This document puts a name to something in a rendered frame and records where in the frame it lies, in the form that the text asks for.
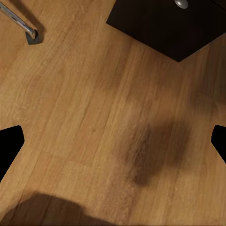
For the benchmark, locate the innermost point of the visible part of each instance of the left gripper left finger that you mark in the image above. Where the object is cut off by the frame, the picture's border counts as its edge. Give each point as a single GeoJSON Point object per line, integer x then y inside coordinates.
{"type": "Point", "coordinates": [11, 141]}

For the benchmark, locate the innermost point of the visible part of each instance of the swivel chair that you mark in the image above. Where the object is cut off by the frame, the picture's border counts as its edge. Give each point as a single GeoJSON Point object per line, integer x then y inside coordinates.
{"type": "Point", "coordinates": [31, 34]}

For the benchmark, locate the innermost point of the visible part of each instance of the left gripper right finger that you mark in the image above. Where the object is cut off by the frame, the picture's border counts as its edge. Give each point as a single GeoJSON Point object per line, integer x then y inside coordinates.
{"type": "Point", "coordinates": [218, 139]}

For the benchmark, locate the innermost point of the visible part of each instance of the cabinet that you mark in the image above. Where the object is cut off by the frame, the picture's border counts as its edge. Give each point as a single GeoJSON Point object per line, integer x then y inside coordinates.
{"type": "Point", "coordinates": [175, 28]}

